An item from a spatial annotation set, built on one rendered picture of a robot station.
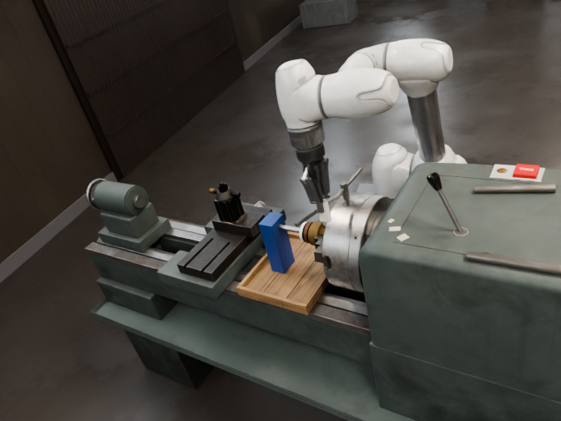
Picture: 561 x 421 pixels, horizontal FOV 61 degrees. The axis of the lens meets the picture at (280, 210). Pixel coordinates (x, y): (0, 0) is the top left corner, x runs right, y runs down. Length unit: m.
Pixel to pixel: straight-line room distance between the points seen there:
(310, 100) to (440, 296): 0.59
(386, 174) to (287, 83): 1.03
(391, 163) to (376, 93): 1.01
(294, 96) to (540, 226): 0.68
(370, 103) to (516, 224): 0.50
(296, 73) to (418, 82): 0.60
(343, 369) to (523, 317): 0.85
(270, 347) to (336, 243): 0.75
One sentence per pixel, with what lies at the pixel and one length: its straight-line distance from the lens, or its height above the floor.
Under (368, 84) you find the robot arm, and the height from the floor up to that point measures 1.68.
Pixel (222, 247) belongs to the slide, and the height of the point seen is 0.97.
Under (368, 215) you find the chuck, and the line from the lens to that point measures 1.45.
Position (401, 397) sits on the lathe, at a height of 0.65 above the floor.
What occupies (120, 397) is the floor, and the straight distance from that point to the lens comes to 2.96.
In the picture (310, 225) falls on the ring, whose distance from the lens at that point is 1.64.
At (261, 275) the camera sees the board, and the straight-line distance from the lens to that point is 1.86.
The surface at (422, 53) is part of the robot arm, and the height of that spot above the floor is 1.56.
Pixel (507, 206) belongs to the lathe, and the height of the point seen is 1.26.
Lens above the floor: 2.06
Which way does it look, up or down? 32 degrees down
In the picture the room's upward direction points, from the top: 15 degrees counter-clockwise
